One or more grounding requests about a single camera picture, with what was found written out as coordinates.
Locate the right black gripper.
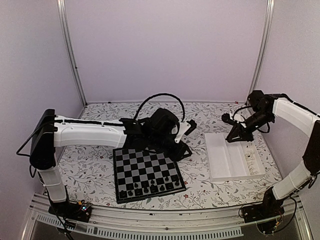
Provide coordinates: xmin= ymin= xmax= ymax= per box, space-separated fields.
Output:
xmin=227 ymin=110 xmax=273 ymax=143

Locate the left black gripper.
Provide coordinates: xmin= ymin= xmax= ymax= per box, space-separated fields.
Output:
xmin=148 ymin=134 xmax=194 ymax=163

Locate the white plastic compartment tray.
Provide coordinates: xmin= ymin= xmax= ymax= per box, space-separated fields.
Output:
xmin=204 ymin=133 xmax=266 ymax=182

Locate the black and white chessboard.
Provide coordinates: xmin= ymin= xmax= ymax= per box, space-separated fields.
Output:
xmin=112 ymin=148 xmax=187 ymax=204

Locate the black chess bishop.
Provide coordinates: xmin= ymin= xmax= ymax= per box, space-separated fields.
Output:
xmin=134 ymin=188 xmax=142 ymax=196

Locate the black chess rook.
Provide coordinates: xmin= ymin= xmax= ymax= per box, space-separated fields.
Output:
xmin=119 ymin=190 xmax=126 ymax=197

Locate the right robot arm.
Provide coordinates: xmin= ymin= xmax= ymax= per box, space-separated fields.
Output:
xmin=221 ymin=90 xmax=320 ymax=218

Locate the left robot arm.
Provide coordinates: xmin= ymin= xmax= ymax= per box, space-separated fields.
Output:
xmin=26 ymin=108 xmax=197 ymax=217

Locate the floral patterned table mat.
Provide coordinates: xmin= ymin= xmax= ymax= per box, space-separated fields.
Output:
xmin=58 ymin=102 xmax=281 ymax=210

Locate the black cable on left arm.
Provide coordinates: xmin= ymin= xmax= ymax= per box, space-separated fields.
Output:
xmin=134 ymin=92 xmax=186 ymax=123

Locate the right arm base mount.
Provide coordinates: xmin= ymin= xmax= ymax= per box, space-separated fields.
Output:
xmin=238 ymin=202 xmax=285 ymax=235

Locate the aluminium front rail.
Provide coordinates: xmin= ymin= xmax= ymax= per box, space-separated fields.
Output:
xmin=21 ymin=194 xmax=313 ymax=240

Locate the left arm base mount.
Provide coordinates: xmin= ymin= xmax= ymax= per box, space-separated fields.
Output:
xmin=48 ymin=200 xmax=92 ymax=223

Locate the right aluminium frame post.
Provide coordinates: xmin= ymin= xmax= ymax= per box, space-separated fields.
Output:
xmin=247 ymin=0 xmax=275 ymax=96

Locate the aluminium frame post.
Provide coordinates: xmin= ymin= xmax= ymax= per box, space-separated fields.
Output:
xmin=56 ymin=0 xmax=88 ymax=107
xmin=247 ymin=0 xmax=275 ymax=96

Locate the left aluminium frame post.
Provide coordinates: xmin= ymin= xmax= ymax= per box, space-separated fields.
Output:
xmin=56 ymin=0 xmax=88 ymax=107

